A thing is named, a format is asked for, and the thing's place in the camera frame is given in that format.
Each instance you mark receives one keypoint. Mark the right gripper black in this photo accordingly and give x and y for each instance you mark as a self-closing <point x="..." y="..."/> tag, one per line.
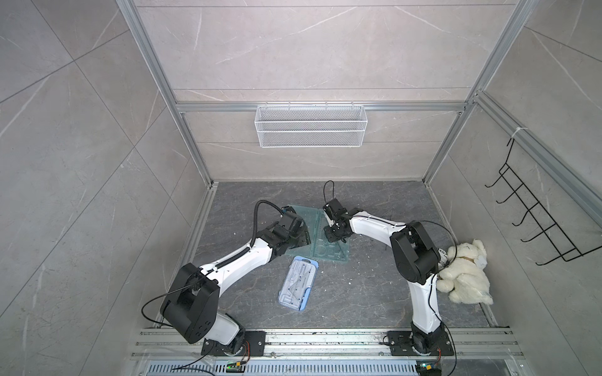
<point x="329" y="236"/>

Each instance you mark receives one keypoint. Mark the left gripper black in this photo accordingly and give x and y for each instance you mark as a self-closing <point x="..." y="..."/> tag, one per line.
<point x="303" y="236"/>

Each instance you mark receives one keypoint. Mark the green transparent ruler set case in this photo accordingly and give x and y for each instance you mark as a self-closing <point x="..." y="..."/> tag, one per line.
<point x="319" y="248"/>

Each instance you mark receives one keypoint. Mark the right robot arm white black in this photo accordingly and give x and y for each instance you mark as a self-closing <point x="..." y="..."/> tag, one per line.
<point x="416" y="259"/>

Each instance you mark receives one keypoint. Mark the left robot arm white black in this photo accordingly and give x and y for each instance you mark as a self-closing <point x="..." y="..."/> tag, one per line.
<point x="191" y="306"/>

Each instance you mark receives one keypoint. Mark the blue transparent geometry set case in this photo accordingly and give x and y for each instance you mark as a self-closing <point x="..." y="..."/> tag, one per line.
<point x="296" y="289"/>

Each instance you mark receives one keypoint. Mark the newspaper print roll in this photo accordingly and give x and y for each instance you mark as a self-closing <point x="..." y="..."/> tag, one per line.
<point x="443" y="257"/>

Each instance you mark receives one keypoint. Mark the white plush teddy bear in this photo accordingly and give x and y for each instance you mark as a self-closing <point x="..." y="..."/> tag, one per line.
<point x="463" y="278"/>

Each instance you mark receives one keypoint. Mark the white wire mesh basket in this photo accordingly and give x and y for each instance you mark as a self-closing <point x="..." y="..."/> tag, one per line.
<point x="297" y="126"/>

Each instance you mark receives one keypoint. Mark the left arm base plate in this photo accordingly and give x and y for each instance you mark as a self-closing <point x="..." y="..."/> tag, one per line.
<point x="251" y="345"/>

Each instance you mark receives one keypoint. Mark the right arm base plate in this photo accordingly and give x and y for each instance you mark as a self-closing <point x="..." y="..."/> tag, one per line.
<point x="407" y="343"/>

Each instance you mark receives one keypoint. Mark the aluminium mounting rail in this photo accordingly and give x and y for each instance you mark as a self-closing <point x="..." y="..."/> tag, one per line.
<point x="330" y="343"/>

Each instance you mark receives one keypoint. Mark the black wire hook rack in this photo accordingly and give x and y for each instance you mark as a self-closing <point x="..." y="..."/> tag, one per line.
<point x="563" y="247"/>

